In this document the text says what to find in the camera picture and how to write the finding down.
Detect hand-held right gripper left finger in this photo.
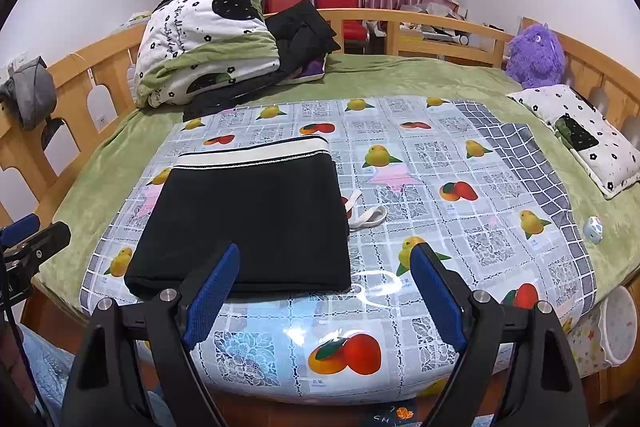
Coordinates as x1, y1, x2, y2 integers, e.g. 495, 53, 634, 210
60, 242, 242, 427

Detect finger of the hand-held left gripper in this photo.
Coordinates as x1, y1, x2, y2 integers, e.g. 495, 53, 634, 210
0, 213, 41, 248
7, 221, 72, 270

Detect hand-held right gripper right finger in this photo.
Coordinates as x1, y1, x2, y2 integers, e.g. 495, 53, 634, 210
407, 243, 591, 427

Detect black pants with white waistband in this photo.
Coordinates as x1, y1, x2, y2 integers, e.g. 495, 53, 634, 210
123, 134, 388, 300

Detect light blue denim cloth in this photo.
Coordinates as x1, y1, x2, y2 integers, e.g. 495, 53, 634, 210
15, 322, 171, 427

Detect dark printed slipper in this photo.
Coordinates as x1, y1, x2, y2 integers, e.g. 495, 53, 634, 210
360, 399, 436, 427

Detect grey bag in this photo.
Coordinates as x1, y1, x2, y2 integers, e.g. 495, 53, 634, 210
0, 56, 57, 132

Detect fruit print plastic tablecloth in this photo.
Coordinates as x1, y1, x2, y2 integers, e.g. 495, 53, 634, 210
80, 94, 601, 400

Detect star print cloth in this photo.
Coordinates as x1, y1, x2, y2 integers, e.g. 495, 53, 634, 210
565, 302, 608, 378

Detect small white blue gadget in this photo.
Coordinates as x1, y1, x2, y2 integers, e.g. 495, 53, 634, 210
584, 216, 604, 244

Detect grey checked cloth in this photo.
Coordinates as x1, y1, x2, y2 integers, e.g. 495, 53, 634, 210
455, 101, 601, 303

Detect white plastic bucket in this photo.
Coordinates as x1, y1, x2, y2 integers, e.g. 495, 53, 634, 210
597, 284, 640, 365

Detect green plush blanket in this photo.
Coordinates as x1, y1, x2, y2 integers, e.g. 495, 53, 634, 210
32, 52, 640, 313

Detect white flower print pillow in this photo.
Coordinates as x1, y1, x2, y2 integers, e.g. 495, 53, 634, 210
507, 84, 640, 200

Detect purple cloth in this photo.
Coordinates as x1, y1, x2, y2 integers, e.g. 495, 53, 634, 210
295, 57, 328, 82

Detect folded white flower print quilt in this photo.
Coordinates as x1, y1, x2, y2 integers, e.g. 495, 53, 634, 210
131, 0, 281, 108

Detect purple plush toy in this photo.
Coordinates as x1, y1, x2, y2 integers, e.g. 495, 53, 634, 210
505, 23, 567, 90

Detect pile of black clothes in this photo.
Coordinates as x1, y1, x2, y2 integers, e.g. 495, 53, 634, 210
182, 0, 343, 120

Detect pile of boxes and papers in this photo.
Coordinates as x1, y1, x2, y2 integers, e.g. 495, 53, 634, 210
400, 0, 506, 52

